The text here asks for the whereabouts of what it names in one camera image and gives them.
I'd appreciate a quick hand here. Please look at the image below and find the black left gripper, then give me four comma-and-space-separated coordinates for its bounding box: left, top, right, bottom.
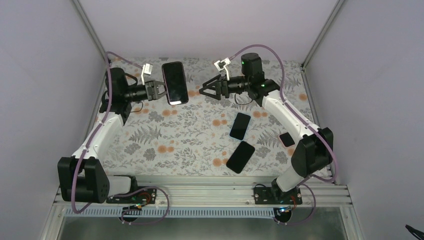
123, 80, 175, 102

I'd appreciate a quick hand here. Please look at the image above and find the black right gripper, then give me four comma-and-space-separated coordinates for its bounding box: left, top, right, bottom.
199, 74, 250, 101

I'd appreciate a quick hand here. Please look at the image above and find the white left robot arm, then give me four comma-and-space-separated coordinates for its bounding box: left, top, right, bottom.
57, 67, 166, 203

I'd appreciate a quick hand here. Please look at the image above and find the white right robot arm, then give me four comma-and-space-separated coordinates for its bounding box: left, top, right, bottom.
199, 52, 335, 204

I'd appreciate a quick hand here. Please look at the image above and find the phone in blue case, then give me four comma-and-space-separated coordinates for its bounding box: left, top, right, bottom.
229, 112, 251, 141

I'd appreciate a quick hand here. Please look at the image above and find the black phone without case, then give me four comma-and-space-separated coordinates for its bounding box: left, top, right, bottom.
226, 141, 256, 174

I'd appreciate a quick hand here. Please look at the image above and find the phone in peach case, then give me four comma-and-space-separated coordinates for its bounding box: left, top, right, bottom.
278, 132, 296, 148

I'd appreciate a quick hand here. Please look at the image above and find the floral patterned table mat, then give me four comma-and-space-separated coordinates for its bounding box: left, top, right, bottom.
102, 58, 295, 177

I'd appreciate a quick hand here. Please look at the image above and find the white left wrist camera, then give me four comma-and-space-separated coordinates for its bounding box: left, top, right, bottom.
140, 63, 153, 85

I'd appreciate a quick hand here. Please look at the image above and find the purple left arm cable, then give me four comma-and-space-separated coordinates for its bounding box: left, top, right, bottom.
71, 51, 170, 226

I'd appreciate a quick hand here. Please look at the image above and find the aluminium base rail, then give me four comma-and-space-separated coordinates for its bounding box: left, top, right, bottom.
52, 175, 353, 209

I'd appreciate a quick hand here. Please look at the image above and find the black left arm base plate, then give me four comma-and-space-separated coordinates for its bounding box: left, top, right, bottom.
106, 186, 158, 205

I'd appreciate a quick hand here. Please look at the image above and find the aluminium left corner post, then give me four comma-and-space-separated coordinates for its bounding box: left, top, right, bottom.
70, 0, 110, 67

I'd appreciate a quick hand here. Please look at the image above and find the aluminium corner post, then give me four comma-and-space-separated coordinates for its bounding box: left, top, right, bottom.
70, 0, 110, 67
301, 0, 346, 69

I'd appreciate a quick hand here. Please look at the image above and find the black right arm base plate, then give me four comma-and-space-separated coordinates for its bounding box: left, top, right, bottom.
253, 184, 303, 205

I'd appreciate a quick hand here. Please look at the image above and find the perforated cable tray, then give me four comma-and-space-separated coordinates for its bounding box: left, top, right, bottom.
63, 206, 284, 219

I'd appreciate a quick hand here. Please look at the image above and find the aluminium right corner post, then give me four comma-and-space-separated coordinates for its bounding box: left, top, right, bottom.
301, 0, 346, 69

